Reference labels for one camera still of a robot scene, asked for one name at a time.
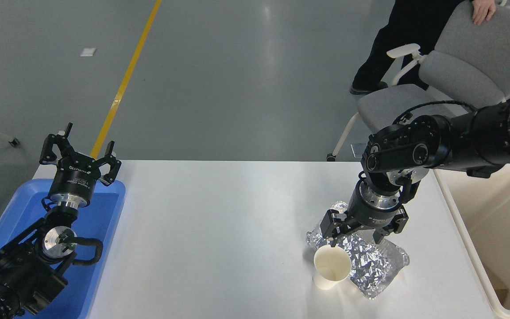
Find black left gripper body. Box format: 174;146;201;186
50;158;101;201

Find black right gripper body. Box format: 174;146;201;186
347;194;400;231

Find white paper cup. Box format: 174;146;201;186
313;245;352;290

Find grey office chair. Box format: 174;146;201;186
327;0;510;162

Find person's hand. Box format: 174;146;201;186
472;0;497;26

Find blue plastic tray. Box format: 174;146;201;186
0;179;126;319

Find silver foil tray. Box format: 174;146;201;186
306;201;410;300

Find large pale plastic bin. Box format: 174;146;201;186
433;162;510;319

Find person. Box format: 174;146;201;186
349;0;497;96

